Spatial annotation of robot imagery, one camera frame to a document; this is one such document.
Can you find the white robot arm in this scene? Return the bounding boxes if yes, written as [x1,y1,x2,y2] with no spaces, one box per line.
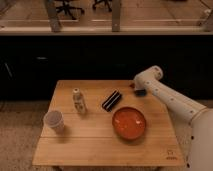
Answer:
[134,65,213,171]

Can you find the blue object under arm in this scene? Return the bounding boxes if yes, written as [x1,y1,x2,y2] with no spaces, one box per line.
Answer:
[134,89,147,97]

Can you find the white plastic bottle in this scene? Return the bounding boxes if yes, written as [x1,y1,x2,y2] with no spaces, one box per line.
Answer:
[73,88,87,114]

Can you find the wooden table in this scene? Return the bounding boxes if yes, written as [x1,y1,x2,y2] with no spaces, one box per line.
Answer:
[33,80,184,166]

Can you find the orange bowl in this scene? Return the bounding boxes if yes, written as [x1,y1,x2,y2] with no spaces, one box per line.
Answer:
[112,107,146,141]

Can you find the white paper cup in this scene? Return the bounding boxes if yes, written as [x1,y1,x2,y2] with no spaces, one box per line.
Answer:
[43,110,65,134]

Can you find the black office chair right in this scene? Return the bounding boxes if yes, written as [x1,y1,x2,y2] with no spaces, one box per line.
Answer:
[91,0,113,13]

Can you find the black office chair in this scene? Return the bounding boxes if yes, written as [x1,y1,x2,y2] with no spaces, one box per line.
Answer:
[56,0,85,20]
[91,0,113,13]

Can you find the black office chair left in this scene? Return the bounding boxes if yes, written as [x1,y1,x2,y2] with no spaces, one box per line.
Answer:
[56,0,85,20]

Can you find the grey post centre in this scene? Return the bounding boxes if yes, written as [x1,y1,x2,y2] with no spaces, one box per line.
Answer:
[112,0,121,32]

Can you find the grey post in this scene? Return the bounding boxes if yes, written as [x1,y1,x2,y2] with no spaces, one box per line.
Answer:
[44,0,61,32]
[112,0,121,32]

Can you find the grey post left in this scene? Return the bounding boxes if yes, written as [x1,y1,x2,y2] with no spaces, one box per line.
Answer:
[44,0,61,32]

